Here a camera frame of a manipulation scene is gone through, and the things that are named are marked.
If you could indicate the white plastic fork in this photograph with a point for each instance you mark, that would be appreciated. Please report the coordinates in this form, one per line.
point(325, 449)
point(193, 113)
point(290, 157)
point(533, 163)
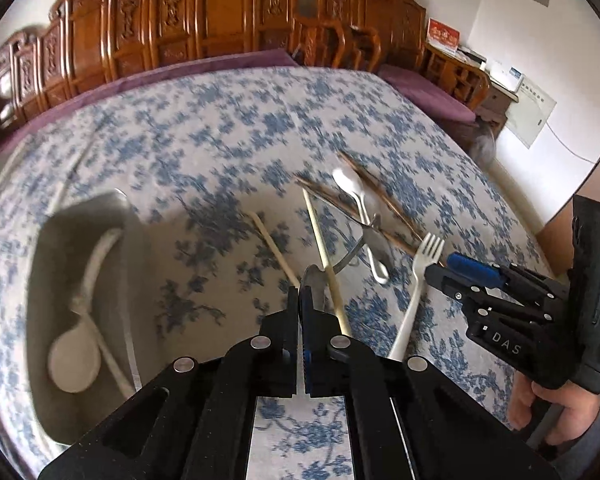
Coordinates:
point(414, 307)

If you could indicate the white carton with blue label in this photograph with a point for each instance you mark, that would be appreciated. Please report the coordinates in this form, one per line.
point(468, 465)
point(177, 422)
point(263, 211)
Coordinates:
point(502, 74)

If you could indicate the person's right hand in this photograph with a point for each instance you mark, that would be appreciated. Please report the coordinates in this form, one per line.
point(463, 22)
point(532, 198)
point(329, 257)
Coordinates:
point(575, 412)

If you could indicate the white rectangular box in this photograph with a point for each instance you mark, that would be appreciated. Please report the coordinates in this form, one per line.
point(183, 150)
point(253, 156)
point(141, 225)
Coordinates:
point(55, 270)

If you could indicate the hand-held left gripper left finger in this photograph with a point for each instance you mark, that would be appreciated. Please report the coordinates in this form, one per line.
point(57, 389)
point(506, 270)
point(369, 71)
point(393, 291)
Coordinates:
point(294, 340)

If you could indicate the metal spoon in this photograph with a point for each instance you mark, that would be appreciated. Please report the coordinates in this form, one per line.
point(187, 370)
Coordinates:
point(380, 272)
point(312, 285)

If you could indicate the stack of books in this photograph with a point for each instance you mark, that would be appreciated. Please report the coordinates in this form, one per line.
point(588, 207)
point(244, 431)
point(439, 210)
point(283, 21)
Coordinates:
point(471, 57)

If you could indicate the blue floral cloth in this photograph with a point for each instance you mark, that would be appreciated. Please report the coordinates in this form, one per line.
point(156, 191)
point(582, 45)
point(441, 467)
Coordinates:
point(205, 125)

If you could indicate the brown wooden chopstick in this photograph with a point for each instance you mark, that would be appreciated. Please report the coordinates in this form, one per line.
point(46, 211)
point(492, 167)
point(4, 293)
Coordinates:
point(325, 189)
point(375, 187)
point(320, 194)

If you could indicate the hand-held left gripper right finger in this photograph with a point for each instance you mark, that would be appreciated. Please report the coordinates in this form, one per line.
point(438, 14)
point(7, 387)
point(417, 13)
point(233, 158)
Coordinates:
point(307, 350)

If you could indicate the pale bamboo chopstick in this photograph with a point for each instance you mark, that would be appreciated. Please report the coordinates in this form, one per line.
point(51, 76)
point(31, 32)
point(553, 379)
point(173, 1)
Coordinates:
point(322, 250)
point(276, 251)

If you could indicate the clear plastic bag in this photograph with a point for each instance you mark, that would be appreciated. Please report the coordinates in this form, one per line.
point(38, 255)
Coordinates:
point(485, 146)

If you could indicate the carved wooden sofa with armrests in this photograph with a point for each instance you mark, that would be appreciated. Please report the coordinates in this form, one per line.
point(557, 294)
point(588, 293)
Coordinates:
point(380, 10)

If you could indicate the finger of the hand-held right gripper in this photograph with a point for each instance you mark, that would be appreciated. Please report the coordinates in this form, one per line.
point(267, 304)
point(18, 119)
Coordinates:
point(445, 282)
point(472, 269)

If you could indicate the red desk calendar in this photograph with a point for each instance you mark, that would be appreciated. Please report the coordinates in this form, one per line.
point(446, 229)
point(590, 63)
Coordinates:
point(442, 36)

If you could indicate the white plastic spoon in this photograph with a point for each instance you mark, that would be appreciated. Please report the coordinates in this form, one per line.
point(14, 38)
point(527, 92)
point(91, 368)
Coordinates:
point(349, 182)

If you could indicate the long carved wooden sofa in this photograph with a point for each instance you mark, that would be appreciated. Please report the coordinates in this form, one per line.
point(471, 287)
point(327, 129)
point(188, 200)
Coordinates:
point(145, 25)

